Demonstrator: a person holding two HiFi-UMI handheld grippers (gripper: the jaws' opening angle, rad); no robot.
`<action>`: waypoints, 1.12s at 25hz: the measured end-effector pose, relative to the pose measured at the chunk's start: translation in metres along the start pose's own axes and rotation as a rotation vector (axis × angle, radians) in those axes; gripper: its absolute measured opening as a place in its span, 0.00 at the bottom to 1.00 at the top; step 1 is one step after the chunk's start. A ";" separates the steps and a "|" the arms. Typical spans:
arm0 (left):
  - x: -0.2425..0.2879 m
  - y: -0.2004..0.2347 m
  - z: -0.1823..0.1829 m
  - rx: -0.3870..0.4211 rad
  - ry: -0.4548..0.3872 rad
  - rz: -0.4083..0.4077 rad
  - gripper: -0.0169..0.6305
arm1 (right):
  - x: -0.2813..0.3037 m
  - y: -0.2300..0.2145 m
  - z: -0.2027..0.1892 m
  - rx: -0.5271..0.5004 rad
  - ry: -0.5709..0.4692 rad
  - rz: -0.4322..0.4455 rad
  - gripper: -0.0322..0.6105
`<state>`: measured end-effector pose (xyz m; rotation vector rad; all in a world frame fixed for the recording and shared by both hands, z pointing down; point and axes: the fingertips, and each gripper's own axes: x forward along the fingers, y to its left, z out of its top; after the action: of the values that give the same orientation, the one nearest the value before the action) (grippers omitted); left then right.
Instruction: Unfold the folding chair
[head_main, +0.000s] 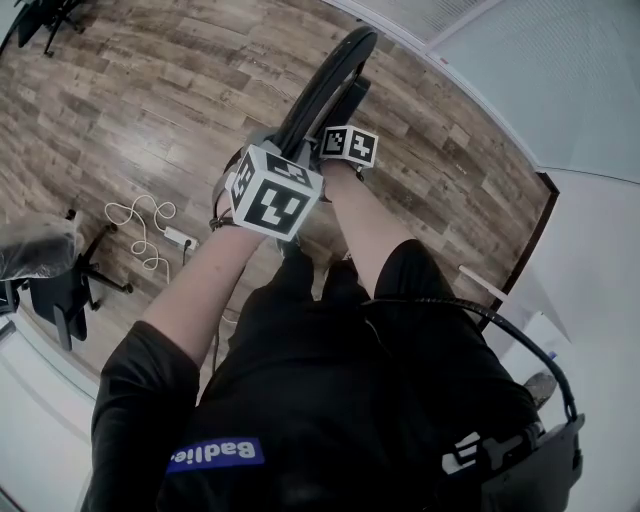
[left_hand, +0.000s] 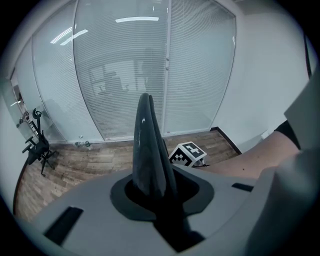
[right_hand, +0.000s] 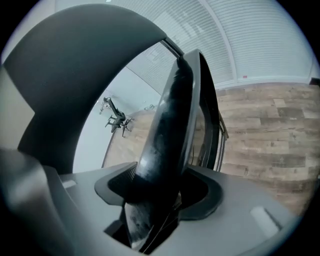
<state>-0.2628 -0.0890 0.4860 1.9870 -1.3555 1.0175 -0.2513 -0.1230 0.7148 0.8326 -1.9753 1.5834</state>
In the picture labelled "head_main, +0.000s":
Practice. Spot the person's black shirt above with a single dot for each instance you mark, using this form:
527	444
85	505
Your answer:
325	410

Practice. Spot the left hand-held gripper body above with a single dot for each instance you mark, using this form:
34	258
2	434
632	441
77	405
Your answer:
272	205

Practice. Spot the black folding chair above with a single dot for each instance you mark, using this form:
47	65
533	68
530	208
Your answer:
315	90

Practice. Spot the black office chair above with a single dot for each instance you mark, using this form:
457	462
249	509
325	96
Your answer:
47	20

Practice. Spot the person's dark shoe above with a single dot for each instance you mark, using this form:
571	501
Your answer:
290	246

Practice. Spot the office chair with plastic-wrapped headrest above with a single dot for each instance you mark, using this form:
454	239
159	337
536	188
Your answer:
55	280

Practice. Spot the person's black trousers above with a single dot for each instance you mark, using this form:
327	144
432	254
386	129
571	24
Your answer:
295	300

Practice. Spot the person's left forearm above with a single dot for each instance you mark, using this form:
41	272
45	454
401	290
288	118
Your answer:
210	285

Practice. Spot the camouflage cap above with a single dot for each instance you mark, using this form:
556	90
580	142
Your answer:
541	389

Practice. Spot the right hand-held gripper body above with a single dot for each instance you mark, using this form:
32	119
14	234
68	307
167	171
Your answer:
350	145

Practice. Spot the white table leg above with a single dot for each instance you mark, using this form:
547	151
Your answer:
482	284

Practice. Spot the person's right forearm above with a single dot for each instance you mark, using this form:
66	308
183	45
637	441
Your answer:
365	220

